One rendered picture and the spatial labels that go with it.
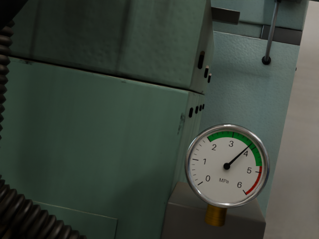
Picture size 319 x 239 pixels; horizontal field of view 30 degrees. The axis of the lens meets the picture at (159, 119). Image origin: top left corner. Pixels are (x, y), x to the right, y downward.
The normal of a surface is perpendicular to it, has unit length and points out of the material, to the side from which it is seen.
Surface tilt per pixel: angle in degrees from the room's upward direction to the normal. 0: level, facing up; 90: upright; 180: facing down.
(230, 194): 90
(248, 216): 0
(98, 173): 90
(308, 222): 90
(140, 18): 90
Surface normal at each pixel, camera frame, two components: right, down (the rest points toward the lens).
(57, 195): -0.10, 0.04
